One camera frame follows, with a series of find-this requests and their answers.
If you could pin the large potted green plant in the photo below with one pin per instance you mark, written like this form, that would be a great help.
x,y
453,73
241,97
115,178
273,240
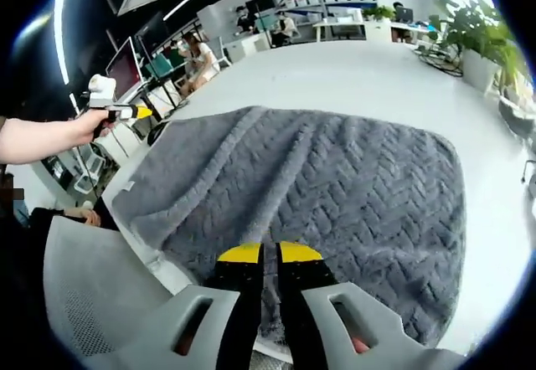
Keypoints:
x,y
481,35

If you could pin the teal chair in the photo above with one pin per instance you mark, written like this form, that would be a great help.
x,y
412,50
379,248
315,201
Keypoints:
x,y
158,68

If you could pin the long white desk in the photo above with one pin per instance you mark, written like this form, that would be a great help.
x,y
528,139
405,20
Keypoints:
x,y
347,27

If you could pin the small potted green plant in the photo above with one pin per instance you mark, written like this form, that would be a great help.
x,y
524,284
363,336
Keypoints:
x,y
379,13

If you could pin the curved ceiling light strip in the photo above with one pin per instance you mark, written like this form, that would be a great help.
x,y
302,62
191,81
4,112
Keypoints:
x,y
60,31

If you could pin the white office chair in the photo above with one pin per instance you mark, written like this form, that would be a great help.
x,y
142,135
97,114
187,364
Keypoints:
x,y
218,54

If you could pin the black light stand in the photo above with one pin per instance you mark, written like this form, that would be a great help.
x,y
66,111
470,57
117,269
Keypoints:
x,y
151,31

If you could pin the person's left hand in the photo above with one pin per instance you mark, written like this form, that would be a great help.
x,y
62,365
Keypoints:
x,y
90,125

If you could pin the white headset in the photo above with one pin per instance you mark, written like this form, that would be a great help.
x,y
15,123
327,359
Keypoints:
x,y
517,114

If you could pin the white computer desk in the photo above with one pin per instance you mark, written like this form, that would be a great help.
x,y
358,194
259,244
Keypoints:
x,y
161,102

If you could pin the black wall screen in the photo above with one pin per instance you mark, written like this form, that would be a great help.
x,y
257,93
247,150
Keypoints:
x,y
259,3

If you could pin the grey mesh chair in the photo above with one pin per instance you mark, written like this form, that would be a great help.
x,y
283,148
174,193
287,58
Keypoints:
x,y
96,286

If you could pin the black computer mouse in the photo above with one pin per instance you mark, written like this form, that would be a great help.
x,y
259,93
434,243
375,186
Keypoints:
x,y
157,132

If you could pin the computer monitor with red screen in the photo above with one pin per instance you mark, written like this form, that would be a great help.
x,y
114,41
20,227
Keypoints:
x,y
123,68

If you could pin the grey towel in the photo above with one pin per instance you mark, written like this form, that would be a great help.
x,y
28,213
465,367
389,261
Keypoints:
x,y
335,186

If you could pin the white cabinet desk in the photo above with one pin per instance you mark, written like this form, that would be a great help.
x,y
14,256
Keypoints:
x,y
247,47

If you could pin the white swivel chair base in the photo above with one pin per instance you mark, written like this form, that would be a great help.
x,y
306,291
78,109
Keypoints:
x,y
90,169

